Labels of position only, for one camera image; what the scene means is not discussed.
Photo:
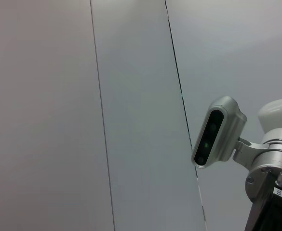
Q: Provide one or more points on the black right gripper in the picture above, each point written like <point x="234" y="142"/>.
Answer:
<point x="275" y="216"/>

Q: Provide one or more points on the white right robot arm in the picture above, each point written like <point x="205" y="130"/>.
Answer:
<point x="275" y="115"/>

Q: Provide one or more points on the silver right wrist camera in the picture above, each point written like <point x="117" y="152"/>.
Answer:
<point x="227" y="134"/>

